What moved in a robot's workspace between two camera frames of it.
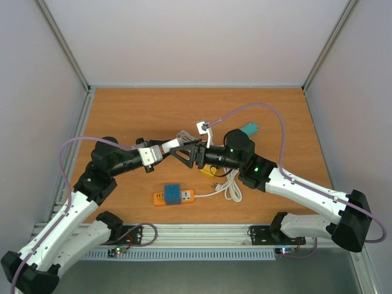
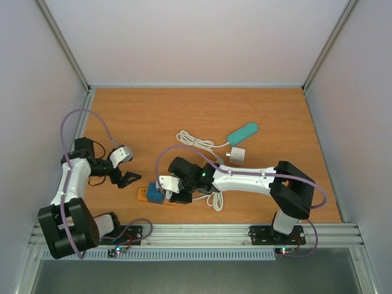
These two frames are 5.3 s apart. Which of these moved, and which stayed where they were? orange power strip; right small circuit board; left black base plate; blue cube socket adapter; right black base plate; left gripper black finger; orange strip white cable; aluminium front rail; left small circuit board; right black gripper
Moved: orange strip white cable; left gripper black finger; right black gripper; blue cube socket adapter; orange power strip
Stayed: right small circuit board; left black base plate; left small circuit board; right black base plate; aluminium front rail
